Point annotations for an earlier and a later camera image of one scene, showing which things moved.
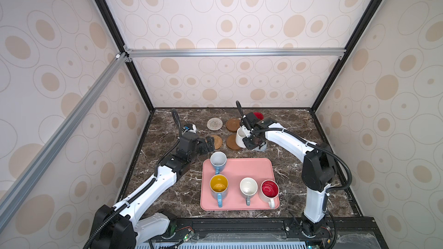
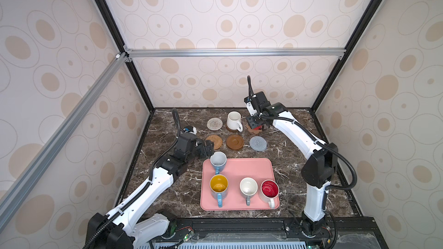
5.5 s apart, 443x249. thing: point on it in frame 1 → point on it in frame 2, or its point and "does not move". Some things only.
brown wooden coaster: x=231 y=142 does not move
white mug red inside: x=269 y=190 does not move
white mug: x=240 y=136 → x=233 y=119
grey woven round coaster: x=263 y=147 does not move
